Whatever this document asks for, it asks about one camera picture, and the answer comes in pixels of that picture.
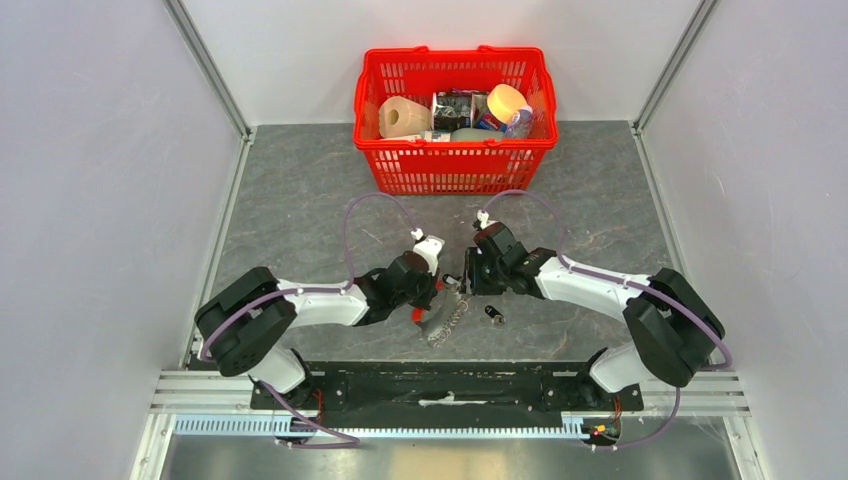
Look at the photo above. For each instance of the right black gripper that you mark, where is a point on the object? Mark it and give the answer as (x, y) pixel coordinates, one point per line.
(473, 282)

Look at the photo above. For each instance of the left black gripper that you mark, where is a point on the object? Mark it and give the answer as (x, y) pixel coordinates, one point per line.
(430, 292)

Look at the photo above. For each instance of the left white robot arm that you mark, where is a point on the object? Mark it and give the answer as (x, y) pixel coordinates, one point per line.
(242, 326)

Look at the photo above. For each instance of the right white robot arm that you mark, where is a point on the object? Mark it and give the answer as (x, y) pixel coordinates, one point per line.
(673, 332)

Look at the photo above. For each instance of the silver key with black tag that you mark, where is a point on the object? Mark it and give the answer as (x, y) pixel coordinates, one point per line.
(495, 316)

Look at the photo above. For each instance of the clear plastic bottle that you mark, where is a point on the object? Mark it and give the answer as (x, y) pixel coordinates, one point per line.
(521, 123)

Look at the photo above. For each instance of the dark snack packet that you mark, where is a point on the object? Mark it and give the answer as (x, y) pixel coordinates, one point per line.
(451, 111)

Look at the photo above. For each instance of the orange sponge disc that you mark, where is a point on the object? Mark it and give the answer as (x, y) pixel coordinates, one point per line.
(503, 101)

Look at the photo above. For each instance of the toilet paper roll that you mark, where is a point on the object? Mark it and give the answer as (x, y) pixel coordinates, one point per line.
(399, 116)

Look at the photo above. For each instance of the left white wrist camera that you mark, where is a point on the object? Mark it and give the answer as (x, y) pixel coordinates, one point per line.
(428, 247)

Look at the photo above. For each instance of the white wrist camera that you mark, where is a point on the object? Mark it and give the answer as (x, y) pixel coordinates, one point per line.
(482, 220)
(428, 247)

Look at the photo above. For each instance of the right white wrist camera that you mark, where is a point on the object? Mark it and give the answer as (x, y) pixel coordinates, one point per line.
(482, 220)

